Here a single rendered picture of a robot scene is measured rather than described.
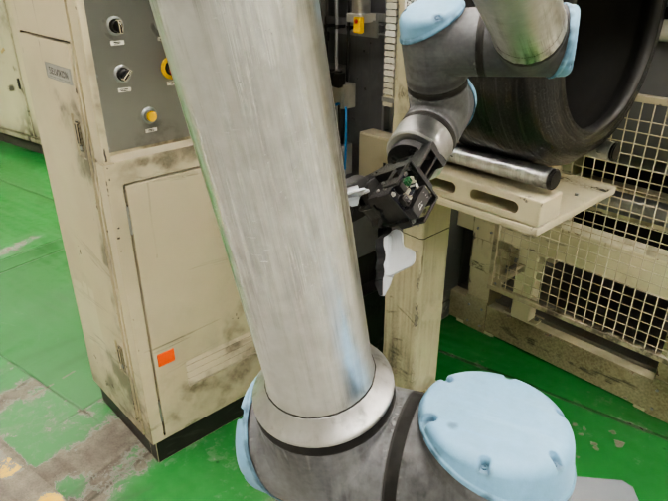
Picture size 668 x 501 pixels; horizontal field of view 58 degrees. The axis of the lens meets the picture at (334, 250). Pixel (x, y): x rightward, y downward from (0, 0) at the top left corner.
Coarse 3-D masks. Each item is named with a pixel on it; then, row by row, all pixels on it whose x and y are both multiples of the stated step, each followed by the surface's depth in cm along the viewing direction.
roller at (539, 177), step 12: (456, 144) 137; (456, 156) 136; (468, 156) 133; (480, 156) 131; (492, 156) 130; (504, 156) 129; (480, 168) 132; (492, 168) 130; (504, 168) 127; (516, 168) 125; (528, 168) 124; (540, 168) 122; (552, 168) 122; (516, 180) 127; (528, 180) 124; (540, 180) 122; (552, 180) 121
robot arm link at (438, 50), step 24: (432, 0) 82; (456, 0) 80; (408, 24) 80; (432, 24) 79; (456, 24) 80; (408, 48) 83; (432, 48) 81; (456, 48) 80; (408, 72) 86; (432, 72) 84; (456, 72) 83; (432, 96) 86
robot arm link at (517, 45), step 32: (480, 0) 56; (512, 0) 54; (544, 0) 57; (480, 32) 78; (512, 32) 63; (544, 32) 65; (576, 32) 74; (480, 64) 80; (512, 64) 76; (544, 64) 76
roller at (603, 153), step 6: (606, 144) 139; (612, 144) 139; (618, 144) 138; (594, 150) 140; (600, 150) 139; (606, 150) 138; (612, 150) 138; (618, 150) 140; (594, 156) 142; (600, 156) 140; (606, 156) 139; (612, 156) 138
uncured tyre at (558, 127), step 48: (576, 0) 103; (624, 0) 140; (576, 48) 150; (624, 48) 142; (480, 96) 114; (528, 96) 109; (576, 96) 148; (624, 96) 133; (480, 144) 129; (528, 144) 118; (576, 144) 123
